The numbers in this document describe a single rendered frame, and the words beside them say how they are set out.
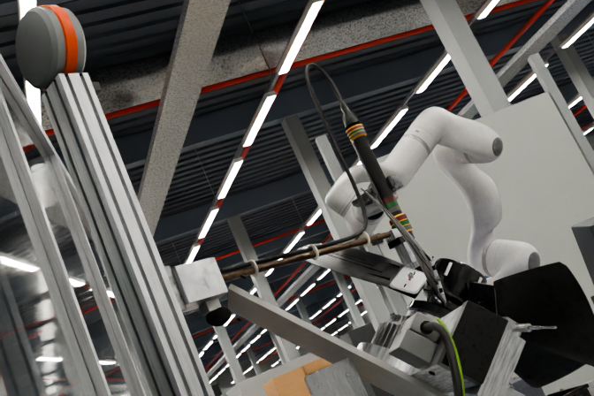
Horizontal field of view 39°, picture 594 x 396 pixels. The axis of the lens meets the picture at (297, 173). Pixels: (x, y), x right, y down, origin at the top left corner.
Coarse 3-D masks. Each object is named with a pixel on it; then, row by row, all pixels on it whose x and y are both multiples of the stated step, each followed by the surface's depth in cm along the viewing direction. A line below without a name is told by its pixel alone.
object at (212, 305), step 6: (210, 300) 151; (216, 300) 152; (204, 306) 151; (210, 306) 151; (216, 306) 151; (222, 306) 153; (204, 312) 151; (210, 312) 151; (216, 312) 150; (222, 312) 151; (228, 312) 152; (210, 318) 150; (216, 318) 150; (222, 318) 150; (228, 318) 152; (210, 324) 151; (216, 324) 151; (222, 324) 151
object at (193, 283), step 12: (192, 264) 150; (204, 264) 151; (216, 264) 153; (168, 276) 147; (180, 276) 147; (192, 276) 148; (204, 276) 150; (216, 276) 152; (180, 288) 147; (192, 288) 147; (204, 288) 149; (216, 288) 150; (180, 300) 146; (192, 300) 146; (204, 300) 149
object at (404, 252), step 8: (392, 232) 191; (392, 240) 191; (400, 240) 190; (400, 248) 192; (408, 248) 191; (400, 256) 192; (408, 256) 190; (432, 256) 192; (408, 264) 191; (416, 264) 190
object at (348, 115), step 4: (340, 104) 204; (344, 104) 203; (340, 108) 204; (344, 108) 203; (348, 108) 204; (344, 112) 203; (348, 112) 202; (352, 112) 202; (344, 116) 202; (348, 116) 201; (352, 116) 201; (344, 120) 202; (348, 120) 201; (352, 120) 201; (356, 120) 201; (344, 124) 203; (348, 124) 201; (352, 124) 204; (356, 124) 204; (412, 232) 194; (416, 268) 192; (420, 268) 192
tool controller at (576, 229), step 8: (576, 224) 240; (584, 224) 236; (592, 224) 231; (576, 232) 238; (584, 232) 234; (592, 232) 230; (576, 240) 240; (584, 240) 236; (592, 240) 232; (584, 248) 237; (592, 248) 233; (584, 256) 239; (592, 256) 235; (592, 264) 236; (592, 272) 238; (592, 280) 240
